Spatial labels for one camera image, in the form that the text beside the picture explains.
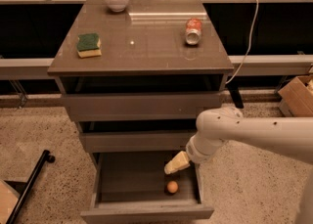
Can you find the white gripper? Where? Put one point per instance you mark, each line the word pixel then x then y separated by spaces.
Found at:
pixel 193 151

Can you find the small orange fruit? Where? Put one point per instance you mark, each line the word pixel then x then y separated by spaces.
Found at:
pixel 172 187

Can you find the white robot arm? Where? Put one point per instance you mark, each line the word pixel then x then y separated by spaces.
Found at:
pixel 254 170

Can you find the grey middle drawer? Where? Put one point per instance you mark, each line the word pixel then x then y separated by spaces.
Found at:
pixel 135 141

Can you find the grey open bottom drawer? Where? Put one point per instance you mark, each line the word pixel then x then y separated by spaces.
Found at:
pixel 131 187

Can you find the grey drawer cabinet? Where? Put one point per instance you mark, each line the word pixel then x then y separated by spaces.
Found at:
pixel 143 51

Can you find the grey top drawer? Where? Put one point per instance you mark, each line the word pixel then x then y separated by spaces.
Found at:
pixel 139 106

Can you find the brown cardboard box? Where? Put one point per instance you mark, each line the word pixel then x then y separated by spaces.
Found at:
pixel 297 97

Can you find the black metal leg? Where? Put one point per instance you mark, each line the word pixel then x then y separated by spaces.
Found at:
pixel 45 157

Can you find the orange soda can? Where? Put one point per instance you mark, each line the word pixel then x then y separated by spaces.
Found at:
pixel 193 31

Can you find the green and yellow sponge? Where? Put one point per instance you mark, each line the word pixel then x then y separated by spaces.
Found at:
pixel 88 45

